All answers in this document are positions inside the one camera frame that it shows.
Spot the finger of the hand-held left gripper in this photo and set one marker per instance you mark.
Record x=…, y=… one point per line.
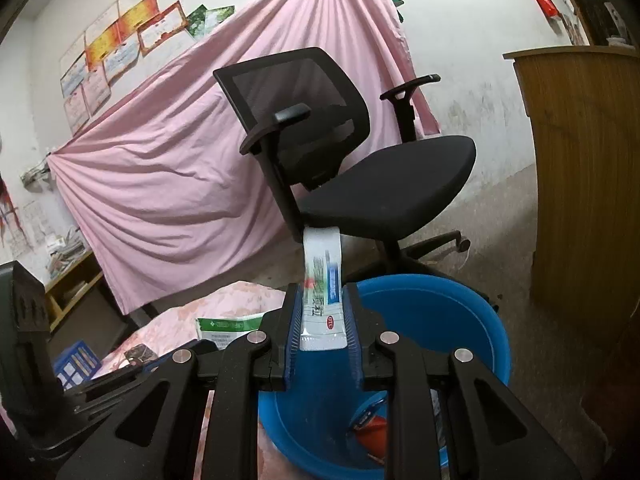
x=115, y=385

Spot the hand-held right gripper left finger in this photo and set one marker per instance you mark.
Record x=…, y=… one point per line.
x=291, y=340

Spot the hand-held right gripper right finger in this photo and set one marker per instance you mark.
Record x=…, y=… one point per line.
x=352, y=340

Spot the white ointment tube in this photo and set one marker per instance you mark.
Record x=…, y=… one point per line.
x=322, y=285

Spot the blue plastic bucket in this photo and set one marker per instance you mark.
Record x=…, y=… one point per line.
x=425, y=320

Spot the patterned black phone case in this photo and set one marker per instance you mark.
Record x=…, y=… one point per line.
x=140, y=354

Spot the blue cardboard box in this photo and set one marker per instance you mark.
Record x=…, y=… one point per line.
x=75, y=365

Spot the green white paper box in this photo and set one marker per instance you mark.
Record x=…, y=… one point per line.
x=225, y=327

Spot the wooden shelf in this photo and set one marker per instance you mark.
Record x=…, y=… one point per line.
x=75, y=290

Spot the red packet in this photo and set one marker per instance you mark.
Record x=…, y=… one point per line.
x=372, y=427

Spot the stack of papers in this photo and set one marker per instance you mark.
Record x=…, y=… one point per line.
x=67, y=250

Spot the black office chair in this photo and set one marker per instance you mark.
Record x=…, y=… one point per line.
x=380, y=190

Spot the pink hanging sheet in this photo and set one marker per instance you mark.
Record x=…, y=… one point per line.
x=175, y=170

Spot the wooden cabinet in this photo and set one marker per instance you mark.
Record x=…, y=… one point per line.
x=585, y=175

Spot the red hanging ornament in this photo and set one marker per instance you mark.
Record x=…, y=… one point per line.
x=544, y=0

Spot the black metal frame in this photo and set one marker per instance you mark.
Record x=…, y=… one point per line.
x=142, y=315

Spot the red wall poster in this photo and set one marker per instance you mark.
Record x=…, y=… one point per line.
x=10, y=215

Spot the row of wall certificates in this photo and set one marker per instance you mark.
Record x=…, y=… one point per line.
x=120, y=40

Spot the green wall pictures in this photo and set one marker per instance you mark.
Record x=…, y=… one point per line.
x=210, y=17

